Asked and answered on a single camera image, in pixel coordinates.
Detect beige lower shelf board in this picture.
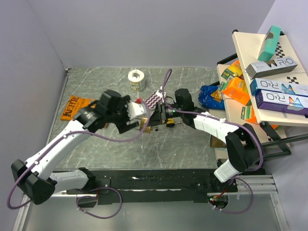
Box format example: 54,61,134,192
208,63,292,161

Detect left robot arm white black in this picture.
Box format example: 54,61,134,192
11,90,147,205

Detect green orange box lower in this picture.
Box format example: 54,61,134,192
241,105,258,124

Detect yellow green box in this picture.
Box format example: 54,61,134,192
221,60,243,81

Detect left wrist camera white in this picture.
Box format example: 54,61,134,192
127,98,147,120

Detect large brass padlock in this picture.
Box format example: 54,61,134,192
139,117,152,134

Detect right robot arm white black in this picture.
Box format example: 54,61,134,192
145,89,263,192

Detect beige shelf board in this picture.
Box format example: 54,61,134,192
208,63,292,161
232,32,308,127

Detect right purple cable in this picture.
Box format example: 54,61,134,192
161,68,264,214

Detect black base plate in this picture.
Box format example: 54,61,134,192
52,169,265,208

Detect teal box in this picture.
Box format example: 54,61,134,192
258,25,281,62

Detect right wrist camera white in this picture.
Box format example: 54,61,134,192
155,89,166,103

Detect white tape roll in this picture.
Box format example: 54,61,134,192
128,69,145,91

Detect orange potato chips bag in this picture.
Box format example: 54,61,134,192
60,95,106,132

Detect orange snack box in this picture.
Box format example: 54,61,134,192
222,77,251,105

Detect small brass padlock with keys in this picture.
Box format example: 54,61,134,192
151,126,159,131

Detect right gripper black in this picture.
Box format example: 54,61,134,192
145,102,184,127

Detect blue chips bag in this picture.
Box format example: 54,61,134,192
197,85,225,110

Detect beige upper shelf board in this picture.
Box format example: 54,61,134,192
232,32,308,127

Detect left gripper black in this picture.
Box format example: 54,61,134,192
106,95,139,133

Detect blue R&O box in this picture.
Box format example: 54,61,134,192
250,78,308,97

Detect purple R&O box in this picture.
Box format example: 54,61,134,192
255,90,308,118

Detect yellow padlock black shackle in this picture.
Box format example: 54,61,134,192
166,118,175,128

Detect pink black zigzag sponge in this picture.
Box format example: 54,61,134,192
144,91,159,110

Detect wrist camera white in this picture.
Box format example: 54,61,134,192
155,89,166,103
127,98,147,120

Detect black shelf frame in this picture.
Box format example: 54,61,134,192
217,30,308,160

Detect silver R&O box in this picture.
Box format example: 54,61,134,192
245,56,298,79

